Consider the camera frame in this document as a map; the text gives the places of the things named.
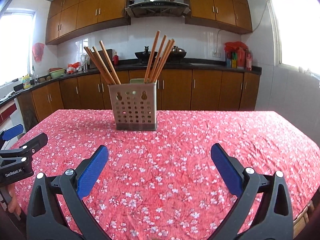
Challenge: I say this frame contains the person's left hand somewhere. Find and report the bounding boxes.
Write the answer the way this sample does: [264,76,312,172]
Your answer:
[7,184,21,216]

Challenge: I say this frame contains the yellow detergent bottle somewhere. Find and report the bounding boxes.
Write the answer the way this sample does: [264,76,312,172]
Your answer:
[22,74,31,89]

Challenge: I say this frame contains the green basin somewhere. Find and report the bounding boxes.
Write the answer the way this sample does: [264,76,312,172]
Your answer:
[49,68,66,79]

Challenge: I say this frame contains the red white plastic bag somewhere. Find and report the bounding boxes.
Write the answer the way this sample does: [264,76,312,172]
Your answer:
[66,62,83,74]

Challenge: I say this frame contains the red hanging plastic bag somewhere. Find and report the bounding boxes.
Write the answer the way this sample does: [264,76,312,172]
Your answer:
[32,42,45,62]

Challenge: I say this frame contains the chopstick in holder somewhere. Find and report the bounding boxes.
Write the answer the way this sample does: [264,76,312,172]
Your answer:
[84,47,112,85]
[99,40,121,85]
[93,46,116,85]
[144,30,161,83]

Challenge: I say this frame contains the window left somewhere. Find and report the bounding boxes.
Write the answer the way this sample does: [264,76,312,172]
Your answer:
[1,8,35,86]

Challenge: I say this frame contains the window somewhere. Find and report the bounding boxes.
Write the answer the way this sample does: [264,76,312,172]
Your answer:
[269,0,319,76]
[1,8,35,86]

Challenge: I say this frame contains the perforated metal chopstick holder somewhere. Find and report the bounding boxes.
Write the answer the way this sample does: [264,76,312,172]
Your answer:
[108,83,157,131]

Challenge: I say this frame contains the dark wooden cutting board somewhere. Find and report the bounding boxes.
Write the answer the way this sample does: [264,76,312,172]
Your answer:
[89,48,114,69]

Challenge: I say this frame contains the red floral tablecloth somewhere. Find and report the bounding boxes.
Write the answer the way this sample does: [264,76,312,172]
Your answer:
[15,109,319,239]

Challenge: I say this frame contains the red bottle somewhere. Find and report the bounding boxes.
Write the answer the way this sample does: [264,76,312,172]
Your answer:
[113,51,119,66]

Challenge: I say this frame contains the green plastic chair back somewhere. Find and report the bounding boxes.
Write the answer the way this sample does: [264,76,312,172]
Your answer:
[130,78,144,84]

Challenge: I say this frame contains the black wok on stove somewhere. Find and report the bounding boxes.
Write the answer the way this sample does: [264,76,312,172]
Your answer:
[135,46,151,64]

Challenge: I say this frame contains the lower wooden cabinets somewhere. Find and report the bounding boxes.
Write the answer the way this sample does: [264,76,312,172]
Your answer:
[17,68,261,131]

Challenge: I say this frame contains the wooden cabinets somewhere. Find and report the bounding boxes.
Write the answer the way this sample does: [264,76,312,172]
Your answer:
[46,0,253,44]
[17,68,261,131]

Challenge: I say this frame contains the upper wooden cabinets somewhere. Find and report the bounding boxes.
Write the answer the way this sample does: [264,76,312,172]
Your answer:
[46,0,253,44]

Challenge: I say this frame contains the black countertop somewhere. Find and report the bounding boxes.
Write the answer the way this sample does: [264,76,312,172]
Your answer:
[1,58,262,107]

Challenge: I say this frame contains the red condiment bottles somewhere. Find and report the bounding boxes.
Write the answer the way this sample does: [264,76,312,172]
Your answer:
[236,47,252,71]

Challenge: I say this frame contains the lidded wok on stove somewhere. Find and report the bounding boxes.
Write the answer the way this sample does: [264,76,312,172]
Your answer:
[167,46,187,62]

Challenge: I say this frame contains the red bag on counter right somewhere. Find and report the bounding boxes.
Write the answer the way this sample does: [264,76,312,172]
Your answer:
[224,41,248,52]

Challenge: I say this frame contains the steel range hood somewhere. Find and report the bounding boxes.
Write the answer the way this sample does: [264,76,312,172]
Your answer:
[125,0,191,18]

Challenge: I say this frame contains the window right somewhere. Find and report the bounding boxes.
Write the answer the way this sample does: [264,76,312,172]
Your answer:
[269,0,319,76]

